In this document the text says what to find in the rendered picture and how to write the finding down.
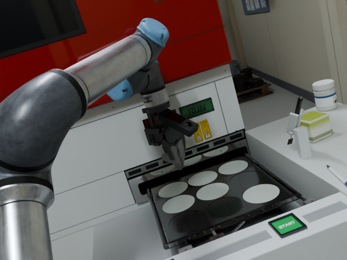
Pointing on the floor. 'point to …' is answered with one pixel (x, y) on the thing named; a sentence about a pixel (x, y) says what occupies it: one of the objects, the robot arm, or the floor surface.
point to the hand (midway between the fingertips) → (182, 165)
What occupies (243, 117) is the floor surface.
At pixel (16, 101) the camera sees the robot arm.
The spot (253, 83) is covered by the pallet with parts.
